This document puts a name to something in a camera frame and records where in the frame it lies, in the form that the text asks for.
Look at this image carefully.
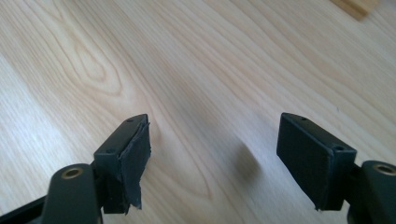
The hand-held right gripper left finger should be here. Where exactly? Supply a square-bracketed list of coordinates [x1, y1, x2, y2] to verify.
[92, 113, 153, 216]

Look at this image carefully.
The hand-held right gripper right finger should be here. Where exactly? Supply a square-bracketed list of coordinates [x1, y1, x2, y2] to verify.
[276, 112, 359, 212]

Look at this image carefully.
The wooden three-tier shoe rack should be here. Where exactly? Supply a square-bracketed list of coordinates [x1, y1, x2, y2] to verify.
[329, 0, 380, 22]

